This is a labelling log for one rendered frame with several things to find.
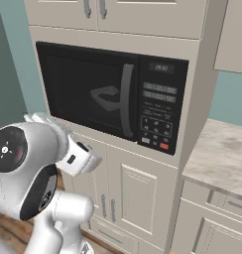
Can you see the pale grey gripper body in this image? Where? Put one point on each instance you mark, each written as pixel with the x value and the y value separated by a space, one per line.
pixel 92 162

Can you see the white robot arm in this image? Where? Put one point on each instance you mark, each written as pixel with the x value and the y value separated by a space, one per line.
pixel 43 149

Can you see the beige narrow base cupboard door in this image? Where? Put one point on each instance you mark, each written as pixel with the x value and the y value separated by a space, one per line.
pixel 96 185

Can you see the pale microwave start button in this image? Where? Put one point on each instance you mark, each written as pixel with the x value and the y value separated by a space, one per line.
pixel 145 140

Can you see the beige panelled base cupboard door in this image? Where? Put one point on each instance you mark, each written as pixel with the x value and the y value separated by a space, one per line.
pixel 139 198

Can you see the black microwave door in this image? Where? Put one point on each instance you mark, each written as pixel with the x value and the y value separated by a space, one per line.
pixel 73 89

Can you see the black microwave oven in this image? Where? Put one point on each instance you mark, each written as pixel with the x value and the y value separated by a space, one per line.
pixel 159 99

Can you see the beige counter cupboard door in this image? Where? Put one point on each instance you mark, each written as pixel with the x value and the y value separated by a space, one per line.
pixel 222 238

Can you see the beige narrow overhead cupboard door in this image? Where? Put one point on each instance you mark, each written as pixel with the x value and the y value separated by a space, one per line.
pixel 57 13

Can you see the beige wide overhead cupboard door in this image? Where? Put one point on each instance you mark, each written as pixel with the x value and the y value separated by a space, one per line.
pixel 152 18

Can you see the beige bottom drawer front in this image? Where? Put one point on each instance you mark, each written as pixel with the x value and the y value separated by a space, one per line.
pixel 126 243

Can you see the beige counter drawer front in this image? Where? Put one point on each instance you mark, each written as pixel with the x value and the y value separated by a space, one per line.
pixel 228 203

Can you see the beige tall cabinet frame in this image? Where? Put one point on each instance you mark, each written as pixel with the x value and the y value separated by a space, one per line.
pixel 192 99

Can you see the beige wall cupboard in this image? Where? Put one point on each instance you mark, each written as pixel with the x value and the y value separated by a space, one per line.
pixel 233 36

